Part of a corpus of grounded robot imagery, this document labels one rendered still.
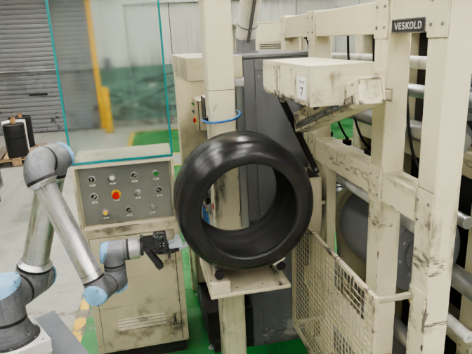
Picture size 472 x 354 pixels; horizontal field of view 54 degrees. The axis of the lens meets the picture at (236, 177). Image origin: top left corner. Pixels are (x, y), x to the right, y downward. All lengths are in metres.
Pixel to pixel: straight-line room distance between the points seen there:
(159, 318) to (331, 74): 1.90
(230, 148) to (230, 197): 0.51
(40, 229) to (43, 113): 9.53
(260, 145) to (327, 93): 0.37
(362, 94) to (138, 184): 1.48
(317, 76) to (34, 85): 10.22
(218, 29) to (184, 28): 9.06
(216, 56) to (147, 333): 1.73
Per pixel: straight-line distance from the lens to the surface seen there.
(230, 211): 2.34
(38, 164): 1.91
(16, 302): 2.17
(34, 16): 11.50
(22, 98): 11.71
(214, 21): 2.18
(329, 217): 2.46
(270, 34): 5.59
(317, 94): 1.66
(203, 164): 1.84
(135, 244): 2.00
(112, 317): 2.96
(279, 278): 2.20
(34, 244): 2.19
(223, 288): 2.08
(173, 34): 11.22
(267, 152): 1.86
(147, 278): 2.83
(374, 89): 1.64
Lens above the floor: 1.88
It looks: 17 degrees down
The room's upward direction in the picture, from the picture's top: 3 degrees counter-clockwise
